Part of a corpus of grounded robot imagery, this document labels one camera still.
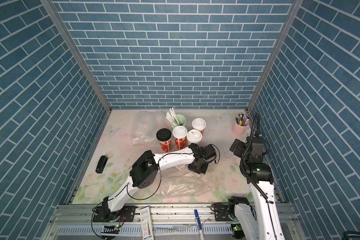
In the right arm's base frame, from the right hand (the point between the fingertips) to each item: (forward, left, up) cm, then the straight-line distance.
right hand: (245, 145), depth 75 cm
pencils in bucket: (+25, -3, -7) cm, 26 cm away
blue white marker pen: (-37, +20, -21) cm, 47 cm away
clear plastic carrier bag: (-13, +31, -20) cm, 40 cm away
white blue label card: (-34, +46, -21) cm, 61 cm away
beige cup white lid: (+7, +26, -5) cm, 27 cm away
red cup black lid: (+5, +43, -4) cm, 43 cm away
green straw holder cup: (+24, +35, -10) cm, 44 cm away
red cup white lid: (+8, +34, -4) cm, 36 cm away
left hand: (-8, +18, -22) cm, 30 cm away
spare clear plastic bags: (+24, +61, -18) cm, 68 cm away
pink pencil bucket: (+22, -3, -15) cm, 27 cm away
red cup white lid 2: (+16, +24, -4) cm, 28 cm away
